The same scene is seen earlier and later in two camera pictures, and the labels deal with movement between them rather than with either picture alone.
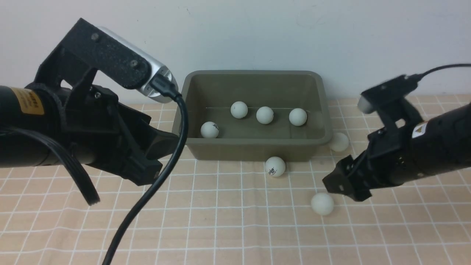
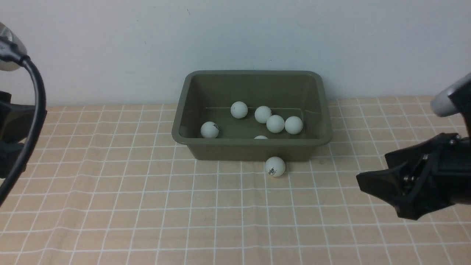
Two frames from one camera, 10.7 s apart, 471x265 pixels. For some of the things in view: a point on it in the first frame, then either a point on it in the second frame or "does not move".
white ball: (238, 109) does not move
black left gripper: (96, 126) -> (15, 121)
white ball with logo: (275, 166) does not move
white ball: (265, 115) does not move
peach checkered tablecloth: (271, 211) does not move
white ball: (322, 204) -> (275, 123)
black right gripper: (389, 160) -> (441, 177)
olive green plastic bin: (255, 116) does not move
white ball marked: (298, 117) -> (293, 125)
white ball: (209, 130) does not move
